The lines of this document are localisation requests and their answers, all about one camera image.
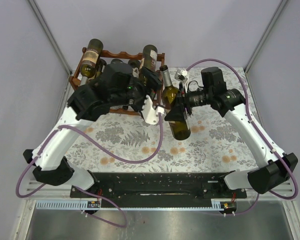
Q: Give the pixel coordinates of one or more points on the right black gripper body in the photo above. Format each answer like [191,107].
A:
[187,102]

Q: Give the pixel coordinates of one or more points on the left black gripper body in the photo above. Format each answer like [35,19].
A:
[152,82]

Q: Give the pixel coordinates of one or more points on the wine bottle brown label back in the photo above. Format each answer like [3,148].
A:
[149,60]

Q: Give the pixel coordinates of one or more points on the wine bottle brown label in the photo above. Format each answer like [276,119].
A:
[90,59]
[149,60]

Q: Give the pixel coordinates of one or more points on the wine bottle brown label front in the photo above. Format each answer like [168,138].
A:
[90,59]

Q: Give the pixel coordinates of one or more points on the brown wooden wine rack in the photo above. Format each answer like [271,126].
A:
[75,82]

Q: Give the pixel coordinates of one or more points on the green wine bottle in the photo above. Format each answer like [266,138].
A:
[101,65]

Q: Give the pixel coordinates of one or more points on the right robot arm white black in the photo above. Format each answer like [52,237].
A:
[274,166]

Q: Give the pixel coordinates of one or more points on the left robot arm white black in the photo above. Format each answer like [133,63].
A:
[115,87]

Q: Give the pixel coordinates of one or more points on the floral patterned table mat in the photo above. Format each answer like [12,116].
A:
[125,143]

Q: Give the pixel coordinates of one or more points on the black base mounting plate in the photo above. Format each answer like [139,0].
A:
[194,184]

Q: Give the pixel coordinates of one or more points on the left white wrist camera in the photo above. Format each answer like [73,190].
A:
[149,113]

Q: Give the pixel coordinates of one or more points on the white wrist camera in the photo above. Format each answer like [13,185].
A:
[149,113]
[182,76]

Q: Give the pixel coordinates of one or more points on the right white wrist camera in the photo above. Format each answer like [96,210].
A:
[182,76]

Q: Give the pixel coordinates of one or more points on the white slotted cable duct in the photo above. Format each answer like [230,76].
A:
[88,205]

